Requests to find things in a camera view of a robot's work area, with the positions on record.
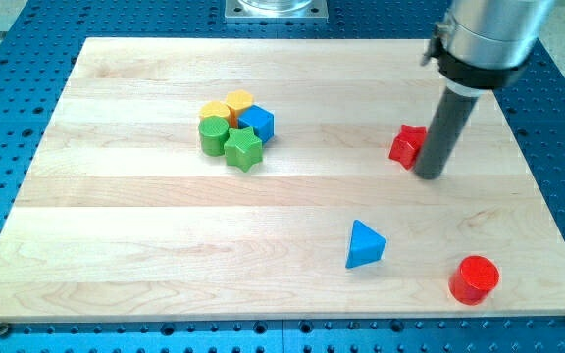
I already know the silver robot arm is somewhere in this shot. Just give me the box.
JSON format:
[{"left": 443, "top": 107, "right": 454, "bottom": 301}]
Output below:
[{"left": 421, "top": 0, "right": 554, "bottom": 97}]

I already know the green star block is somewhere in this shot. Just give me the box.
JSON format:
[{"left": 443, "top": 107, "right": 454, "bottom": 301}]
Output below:
[{"left": 224, "top": 127, "right": 263, "bottom": 173}]

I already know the yellow cylinder block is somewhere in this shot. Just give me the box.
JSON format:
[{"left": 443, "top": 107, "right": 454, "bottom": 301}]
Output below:
[{"left": 198, "top": 101, "right": 231, "bottom": 122}]

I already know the yellow hexagon block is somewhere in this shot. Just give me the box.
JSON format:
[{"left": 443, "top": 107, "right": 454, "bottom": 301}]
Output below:
[{"left": 225, "top": 89, "right": 254, "bottom": 128}]

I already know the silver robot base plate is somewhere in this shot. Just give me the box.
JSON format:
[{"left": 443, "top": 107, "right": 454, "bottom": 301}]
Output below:
[{"left": 224, "top": 0, "right": 329, "bottom": 23}]

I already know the blue triangle block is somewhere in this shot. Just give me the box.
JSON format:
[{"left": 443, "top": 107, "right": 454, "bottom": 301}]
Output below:
[{"left": 345, "top": 220, "right": 387, "bottom": 269}]

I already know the light wooden board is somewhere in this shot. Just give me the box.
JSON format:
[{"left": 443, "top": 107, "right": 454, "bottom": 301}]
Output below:
[{"left": 0, "top": 37, "right": 565, "bottom": 323}]

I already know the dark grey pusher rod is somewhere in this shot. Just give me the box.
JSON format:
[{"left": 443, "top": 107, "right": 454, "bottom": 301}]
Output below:
[{"left": 413, "top": 86, "right": 482, "bottom": 180}]

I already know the blue cube block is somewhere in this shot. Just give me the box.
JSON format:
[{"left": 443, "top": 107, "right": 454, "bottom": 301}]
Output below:
[{"left": 238, "top": 105, "right": 275, "bottom": 143}]

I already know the green cylinder block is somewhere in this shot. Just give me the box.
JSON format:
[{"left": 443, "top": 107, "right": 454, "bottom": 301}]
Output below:
[{"left": 198, "top": 116, "right": 230, "bottom": 157}]

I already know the red cylinder block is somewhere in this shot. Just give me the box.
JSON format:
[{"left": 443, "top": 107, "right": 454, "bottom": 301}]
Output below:
[{"left": 448, "top": 255, "right": 500, "bottom": 306}]

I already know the red star block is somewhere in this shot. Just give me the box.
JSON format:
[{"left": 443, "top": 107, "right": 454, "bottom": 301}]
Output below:
[{"left": 388, "top": 125, "right": 427, "bottom": 170}]

